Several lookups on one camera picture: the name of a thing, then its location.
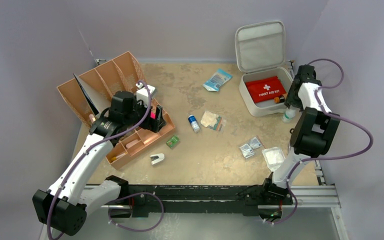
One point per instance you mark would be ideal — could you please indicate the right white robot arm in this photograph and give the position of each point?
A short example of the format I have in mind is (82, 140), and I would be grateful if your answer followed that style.
(313, 133)

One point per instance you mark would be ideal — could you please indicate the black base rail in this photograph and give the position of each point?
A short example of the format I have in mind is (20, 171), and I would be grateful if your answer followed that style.
(256, 200)

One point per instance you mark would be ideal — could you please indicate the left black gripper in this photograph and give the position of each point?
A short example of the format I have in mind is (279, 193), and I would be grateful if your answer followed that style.
(153, 125)

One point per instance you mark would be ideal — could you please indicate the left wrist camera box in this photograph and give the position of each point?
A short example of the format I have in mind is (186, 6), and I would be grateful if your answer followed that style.
(142, 93)

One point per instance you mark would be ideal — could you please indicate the white plastic bottle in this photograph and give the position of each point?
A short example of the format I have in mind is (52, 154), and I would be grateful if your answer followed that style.
(289, 114)

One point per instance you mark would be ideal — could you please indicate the dark folder in rack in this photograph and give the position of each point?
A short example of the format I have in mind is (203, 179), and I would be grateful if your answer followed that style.
(84, 89)

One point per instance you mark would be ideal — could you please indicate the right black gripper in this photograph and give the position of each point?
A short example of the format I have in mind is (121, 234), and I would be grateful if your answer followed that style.
(293, 94)

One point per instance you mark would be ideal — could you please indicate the beige gauze wrap packet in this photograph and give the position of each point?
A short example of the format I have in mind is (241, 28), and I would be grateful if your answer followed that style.
(213, 121)

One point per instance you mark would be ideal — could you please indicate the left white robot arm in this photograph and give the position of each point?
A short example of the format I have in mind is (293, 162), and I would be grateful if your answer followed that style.
(64, 206)

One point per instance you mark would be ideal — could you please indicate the alcohol pad sachet pair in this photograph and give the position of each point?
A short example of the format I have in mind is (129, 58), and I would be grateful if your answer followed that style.
(247, 151)

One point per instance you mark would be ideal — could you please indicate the green small box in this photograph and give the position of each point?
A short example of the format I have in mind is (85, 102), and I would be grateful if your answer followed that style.
(173, 141)

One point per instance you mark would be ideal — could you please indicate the blue white wipes packet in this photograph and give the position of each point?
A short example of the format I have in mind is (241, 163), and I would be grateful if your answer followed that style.
(219, 78)

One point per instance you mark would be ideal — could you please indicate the pink desk tray organizer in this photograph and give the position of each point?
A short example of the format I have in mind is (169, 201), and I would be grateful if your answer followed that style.
(133, 144)

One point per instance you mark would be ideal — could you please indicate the grey open storage case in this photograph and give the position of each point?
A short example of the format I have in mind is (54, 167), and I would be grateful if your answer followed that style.
(260, 50)

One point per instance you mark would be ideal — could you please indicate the brown bottle orange cap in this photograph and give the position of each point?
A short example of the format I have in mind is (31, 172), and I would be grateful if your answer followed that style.
(280, 99)

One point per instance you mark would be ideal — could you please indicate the blue white bandage roll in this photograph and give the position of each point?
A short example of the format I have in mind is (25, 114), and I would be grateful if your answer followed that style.
(193, 123)

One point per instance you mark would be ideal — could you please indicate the white stapler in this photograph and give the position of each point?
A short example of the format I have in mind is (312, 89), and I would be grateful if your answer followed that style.
(157, 158)

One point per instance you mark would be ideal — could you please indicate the red first aid pouch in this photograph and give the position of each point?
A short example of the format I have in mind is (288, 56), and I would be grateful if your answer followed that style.
(266, 89)

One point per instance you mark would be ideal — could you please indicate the pink file organizer rack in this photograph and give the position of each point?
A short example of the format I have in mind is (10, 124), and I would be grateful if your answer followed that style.
(118, 74)

